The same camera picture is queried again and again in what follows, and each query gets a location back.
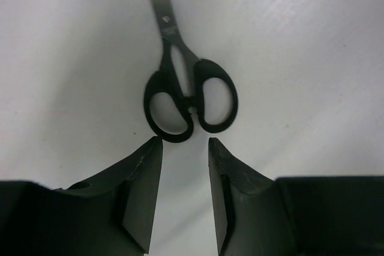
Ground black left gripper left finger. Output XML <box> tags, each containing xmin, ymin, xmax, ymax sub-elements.
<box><xmin>1</xmin><ymin>137</ymin><xmax>163</xmax><ymax>255</ymax></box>

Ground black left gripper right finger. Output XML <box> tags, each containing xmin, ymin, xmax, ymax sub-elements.
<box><xmin>208</xmin><ymin>138</ymin><xmax>383</xmax><ymax>255</ymax></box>

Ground small black scissors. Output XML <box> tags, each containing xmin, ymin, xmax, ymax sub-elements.
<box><xmin>142</xmin><ymin>0</ymin><xmax>239</xmax><ymax>143</ymax></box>

